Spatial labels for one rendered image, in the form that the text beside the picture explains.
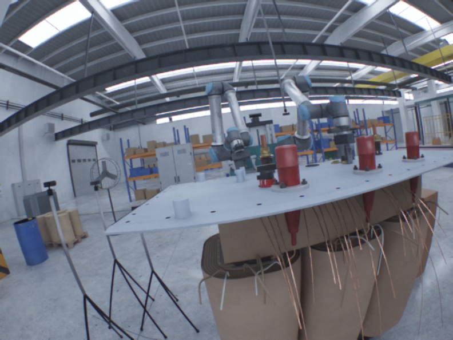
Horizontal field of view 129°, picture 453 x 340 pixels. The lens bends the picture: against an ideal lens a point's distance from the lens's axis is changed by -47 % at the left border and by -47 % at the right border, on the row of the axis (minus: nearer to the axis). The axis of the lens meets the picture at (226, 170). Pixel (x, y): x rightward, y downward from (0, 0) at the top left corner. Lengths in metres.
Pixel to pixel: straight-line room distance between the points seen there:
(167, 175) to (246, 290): 5.10
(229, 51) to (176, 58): 1.88
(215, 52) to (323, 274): 7.22
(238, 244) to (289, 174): 0.31
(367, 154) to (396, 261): 0.65
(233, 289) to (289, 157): 0.49
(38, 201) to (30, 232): 4.72
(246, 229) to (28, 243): 4.43
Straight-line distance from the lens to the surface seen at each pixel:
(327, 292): 0.95
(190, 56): 7.47
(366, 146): 0.77
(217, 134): 1.81
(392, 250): 1.17
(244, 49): 7.62
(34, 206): 9.36
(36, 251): 4.77
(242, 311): 0.83
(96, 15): 11.34
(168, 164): 5.63
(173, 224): 0.46
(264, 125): 2.13
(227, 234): 0.72
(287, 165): 0.60
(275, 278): 0.75
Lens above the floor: 1.50
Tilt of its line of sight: 5 degrees down
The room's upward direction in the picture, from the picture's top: 8 degrees counter-clockwise
